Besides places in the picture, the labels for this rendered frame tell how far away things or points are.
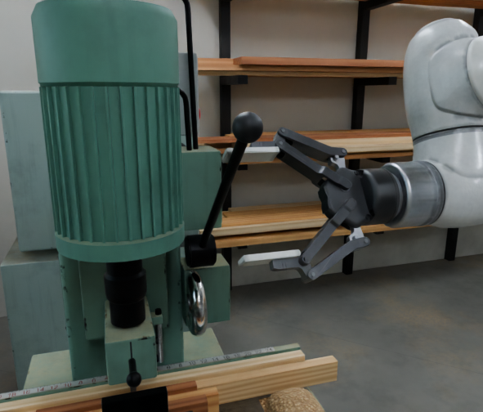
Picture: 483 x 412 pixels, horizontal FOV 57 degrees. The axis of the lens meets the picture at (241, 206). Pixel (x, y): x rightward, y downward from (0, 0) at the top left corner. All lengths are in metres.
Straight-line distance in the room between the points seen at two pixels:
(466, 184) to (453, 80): 0.14
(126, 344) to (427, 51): 0.58
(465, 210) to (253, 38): 2.58
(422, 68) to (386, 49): 2.87
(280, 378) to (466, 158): 0.46
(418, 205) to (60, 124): 0.45
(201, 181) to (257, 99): 2.29
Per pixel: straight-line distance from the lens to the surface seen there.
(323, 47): 3.29
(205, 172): 0.82
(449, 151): 0.65
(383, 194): 0.58
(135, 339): 0.67
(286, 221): 2.81
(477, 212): 0.66
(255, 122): 0.48
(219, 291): 0.88
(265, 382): 0.81
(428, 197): 0.61
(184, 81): 0.91
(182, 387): 0.75
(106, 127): 0.54
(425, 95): 0.67
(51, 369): 1.14
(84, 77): 0.54
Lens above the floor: 1.41
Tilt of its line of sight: 14 degrees down
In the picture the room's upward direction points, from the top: straight up
